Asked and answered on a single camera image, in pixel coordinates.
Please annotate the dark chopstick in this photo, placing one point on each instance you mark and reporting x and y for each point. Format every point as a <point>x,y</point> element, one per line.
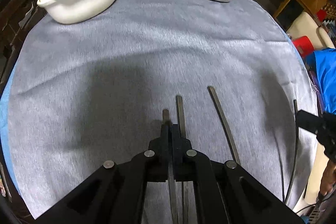
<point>225,125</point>
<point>180,116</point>
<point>171,181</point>

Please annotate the red plastic chair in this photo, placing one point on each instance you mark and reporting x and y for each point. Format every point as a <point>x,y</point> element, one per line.
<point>304,46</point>

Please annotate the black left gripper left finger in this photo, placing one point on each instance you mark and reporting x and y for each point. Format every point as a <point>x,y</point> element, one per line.
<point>114,193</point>

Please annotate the grey tablecloth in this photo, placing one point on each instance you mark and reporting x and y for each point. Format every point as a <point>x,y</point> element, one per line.
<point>85,93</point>

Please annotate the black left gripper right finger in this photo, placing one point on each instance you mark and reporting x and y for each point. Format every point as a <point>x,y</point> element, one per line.
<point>225,192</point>

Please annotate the blue jacket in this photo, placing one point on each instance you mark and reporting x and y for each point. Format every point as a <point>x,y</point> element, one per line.
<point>322,62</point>

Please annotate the cream sofa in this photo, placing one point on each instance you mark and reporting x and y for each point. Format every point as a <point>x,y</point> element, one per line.
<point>305,25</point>

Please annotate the person's right hand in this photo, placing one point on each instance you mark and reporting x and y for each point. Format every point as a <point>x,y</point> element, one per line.
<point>328,178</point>

